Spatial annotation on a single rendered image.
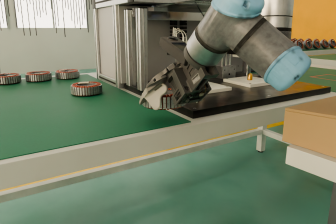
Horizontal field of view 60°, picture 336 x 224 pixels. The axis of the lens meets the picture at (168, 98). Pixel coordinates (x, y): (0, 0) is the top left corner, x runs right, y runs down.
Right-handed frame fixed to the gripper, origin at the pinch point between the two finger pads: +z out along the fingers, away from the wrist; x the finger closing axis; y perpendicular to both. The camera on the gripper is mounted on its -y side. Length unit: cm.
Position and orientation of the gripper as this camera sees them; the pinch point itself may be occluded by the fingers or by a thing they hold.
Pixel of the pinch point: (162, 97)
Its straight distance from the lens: 74.3
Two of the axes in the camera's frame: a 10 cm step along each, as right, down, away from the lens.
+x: 8.5, -1.3, 5.0
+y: 3.7, 8.4, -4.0
